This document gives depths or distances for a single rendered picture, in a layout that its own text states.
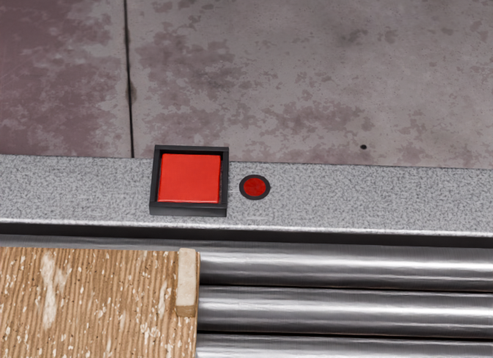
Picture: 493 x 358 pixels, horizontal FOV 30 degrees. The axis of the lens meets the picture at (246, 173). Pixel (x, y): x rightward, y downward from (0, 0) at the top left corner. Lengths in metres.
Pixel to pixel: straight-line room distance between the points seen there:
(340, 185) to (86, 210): 0.26
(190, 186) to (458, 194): 0.27
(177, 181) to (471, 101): 1.45
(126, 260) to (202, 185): 0.11
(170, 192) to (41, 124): 1.31
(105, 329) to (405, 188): 0.33
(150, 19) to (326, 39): 0.45
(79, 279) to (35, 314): 0.05
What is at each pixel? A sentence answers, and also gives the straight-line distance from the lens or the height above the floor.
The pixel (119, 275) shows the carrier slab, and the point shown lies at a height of 0.94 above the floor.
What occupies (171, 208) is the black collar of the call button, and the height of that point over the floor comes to 0.93.
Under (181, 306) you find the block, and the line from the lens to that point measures 0.81.
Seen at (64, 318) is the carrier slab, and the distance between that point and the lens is 0.84.
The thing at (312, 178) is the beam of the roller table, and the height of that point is 0.91.
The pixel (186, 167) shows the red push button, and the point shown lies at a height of 0.93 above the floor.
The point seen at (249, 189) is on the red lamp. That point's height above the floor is 0.92.
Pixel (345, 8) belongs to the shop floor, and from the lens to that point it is 2.44.
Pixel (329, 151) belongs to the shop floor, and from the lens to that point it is 2.12.
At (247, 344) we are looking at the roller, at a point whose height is 0.92.
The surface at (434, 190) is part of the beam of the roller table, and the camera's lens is 0.95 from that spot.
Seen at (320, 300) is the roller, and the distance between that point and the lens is 0.86.
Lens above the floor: 1.67
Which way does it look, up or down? 54 degrees down
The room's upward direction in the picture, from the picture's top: 2 degrees clockwise
